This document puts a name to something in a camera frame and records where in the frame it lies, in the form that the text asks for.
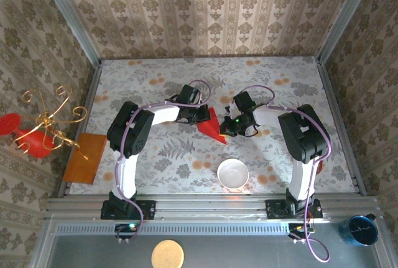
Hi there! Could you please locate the white bowl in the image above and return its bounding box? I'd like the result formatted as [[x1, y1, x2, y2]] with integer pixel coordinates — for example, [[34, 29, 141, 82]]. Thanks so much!
[[216, 158, 250, 190]]

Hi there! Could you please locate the orange wooden board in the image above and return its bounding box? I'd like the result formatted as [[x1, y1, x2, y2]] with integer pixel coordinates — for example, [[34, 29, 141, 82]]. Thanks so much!
[[62, 133, 108, 185]]

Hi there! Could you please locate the small black controller board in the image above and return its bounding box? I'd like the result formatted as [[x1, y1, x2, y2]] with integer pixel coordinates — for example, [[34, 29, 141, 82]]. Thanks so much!
[[287, 221, 315, 244], [114, 223, 140, 244]]

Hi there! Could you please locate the round cork coaster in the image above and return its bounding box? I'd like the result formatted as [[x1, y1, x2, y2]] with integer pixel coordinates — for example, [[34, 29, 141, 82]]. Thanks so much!
[[150, 239, 185, 268]]

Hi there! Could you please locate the red vase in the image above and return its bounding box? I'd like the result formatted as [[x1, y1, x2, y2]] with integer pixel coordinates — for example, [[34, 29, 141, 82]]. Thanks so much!
[[0, 113, 53, 159]]

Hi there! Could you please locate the dark blue mug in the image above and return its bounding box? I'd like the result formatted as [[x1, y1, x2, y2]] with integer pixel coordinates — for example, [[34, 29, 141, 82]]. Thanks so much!
[[338, 213, 379, 247]]

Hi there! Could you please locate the aluminium mounting rail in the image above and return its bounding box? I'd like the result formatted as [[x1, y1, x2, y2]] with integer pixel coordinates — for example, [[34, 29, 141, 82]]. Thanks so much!
[[45, 193, 379, 222]]

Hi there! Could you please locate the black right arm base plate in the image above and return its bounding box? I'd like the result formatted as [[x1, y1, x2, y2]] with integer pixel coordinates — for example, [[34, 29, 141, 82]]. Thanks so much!
[[266, 198, 323, 219]]

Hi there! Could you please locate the aluminium table side rail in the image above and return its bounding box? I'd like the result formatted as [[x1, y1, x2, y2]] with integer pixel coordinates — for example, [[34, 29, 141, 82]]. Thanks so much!
[[316, 56, 368, 196], [57, 59, 103, 198]]

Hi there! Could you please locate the slotted grey cable duct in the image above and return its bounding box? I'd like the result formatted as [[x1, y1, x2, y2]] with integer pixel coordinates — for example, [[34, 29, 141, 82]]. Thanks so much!
[[54, 221, 292, 236]]

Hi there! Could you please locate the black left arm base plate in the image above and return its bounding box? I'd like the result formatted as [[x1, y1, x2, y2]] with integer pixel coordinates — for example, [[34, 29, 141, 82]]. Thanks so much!
[[99, 200, 157, 221]]

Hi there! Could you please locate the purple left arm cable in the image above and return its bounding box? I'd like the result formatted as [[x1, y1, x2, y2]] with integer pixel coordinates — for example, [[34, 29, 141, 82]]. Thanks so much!
[[114, 78, 211, 246]]

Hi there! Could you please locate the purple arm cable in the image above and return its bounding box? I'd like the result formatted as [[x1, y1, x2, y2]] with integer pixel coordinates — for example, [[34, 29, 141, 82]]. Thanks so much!
[[239, 85, 331, 264], [114, 78, 211, 246]]

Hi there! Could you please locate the gold wire ornament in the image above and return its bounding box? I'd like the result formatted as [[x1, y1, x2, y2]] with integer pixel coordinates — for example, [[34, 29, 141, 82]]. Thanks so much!
[[11, 85, 90, 160]]

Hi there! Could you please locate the aluminium frame post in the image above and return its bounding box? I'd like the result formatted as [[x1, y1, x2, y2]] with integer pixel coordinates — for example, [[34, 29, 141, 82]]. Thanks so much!
[[317, 0, 379, 63], [34, 0, 103, 67]]

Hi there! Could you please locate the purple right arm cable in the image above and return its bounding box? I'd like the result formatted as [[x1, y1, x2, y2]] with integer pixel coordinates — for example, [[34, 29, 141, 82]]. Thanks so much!
[[239, 85, 331, 264]]

